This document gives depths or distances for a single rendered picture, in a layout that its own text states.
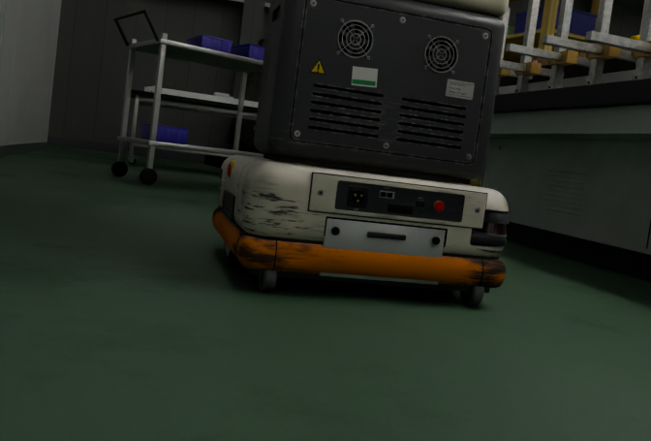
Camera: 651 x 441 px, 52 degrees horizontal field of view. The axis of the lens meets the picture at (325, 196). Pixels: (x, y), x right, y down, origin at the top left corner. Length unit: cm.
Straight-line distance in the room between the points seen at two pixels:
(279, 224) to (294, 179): 10
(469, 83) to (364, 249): 47
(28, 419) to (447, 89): 115
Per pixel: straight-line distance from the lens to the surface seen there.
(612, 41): 244
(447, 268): 153
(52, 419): 78
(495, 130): 331
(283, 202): 140
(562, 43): 263
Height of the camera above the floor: 30
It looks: 3 degrees down
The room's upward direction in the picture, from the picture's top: 7 degrees clockwise
